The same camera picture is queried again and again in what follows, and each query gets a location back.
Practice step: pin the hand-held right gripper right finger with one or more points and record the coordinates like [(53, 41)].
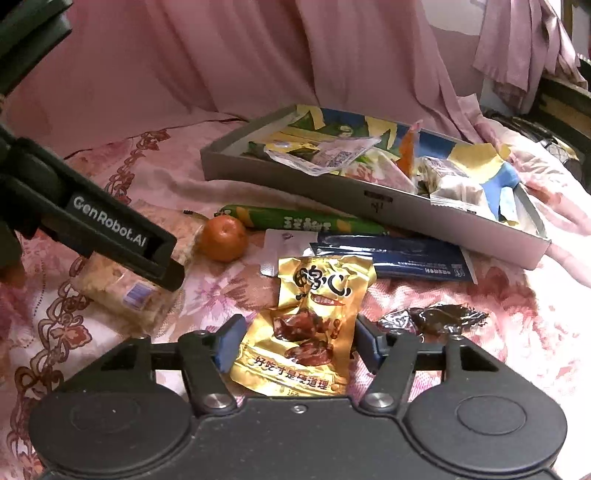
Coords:
[(367, 344)]

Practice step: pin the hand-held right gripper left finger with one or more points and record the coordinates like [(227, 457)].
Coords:
[(231, 341)]

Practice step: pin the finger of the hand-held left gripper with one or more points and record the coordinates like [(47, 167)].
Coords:
[(171, 277)]

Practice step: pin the clear cake packet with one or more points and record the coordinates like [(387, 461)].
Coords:
[(120, 295)]

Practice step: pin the gold snack packet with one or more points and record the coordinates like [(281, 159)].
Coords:
[(300, 314)]

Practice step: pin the green sausage stick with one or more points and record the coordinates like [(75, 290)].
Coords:
[(295, 220)]

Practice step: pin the grey tray box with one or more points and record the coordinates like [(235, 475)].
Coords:
[(323, 194)]

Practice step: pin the clear silver print packet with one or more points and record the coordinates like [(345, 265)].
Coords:
[(455, 184)]

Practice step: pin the tangerine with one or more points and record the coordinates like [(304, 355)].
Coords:
[(221, 237)]

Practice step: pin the dark wrapped snack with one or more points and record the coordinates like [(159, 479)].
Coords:
[(434, 318)]

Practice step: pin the white sachet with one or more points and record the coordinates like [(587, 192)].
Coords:
[(286, 251)]

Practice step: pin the green snack packet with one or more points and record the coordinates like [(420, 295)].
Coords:
[(258, 147)]

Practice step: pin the floral pink blanket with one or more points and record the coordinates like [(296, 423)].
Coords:
[(531, 323)]

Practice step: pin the large pink curtain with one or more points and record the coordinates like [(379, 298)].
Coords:
[(231, 55)]

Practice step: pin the wooden desk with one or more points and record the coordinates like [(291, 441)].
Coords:
[(568, 104)]

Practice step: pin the small pink curtain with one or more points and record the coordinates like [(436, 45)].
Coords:
[(517, 41)]

